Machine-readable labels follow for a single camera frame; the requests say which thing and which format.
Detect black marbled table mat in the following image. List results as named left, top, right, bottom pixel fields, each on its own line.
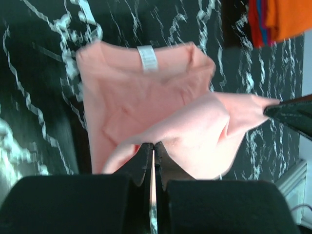
left=0, top=0, right=305, bottom=234

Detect orange folded t-shirt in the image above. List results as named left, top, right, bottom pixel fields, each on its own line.
left=266, top=0, right=312, bottom=42

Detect blue folded t-shirt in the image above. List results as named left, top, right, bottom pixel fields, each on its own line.
left=256, top=0, right=270, bottom=45

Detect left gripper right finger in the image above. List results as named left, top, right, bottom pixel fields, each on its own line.
left=154, top=143, right=300, bottom=234

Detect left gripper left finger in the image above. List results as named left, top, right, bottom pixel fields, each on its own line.
left=0, top=143, right=153, bottom=234

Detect magenta folded t-shirt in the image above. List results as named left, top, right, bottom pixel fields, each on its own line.
left=261, top=22, right=276, bottom=46

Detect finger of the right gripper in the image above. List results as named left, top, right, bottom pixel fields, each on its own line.
left=263, top=94, right=312, bottom=140

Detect salmon pink t-shirt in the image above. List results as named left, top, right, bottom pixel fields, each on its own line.
left=76, top=41, right=279, bottom=179

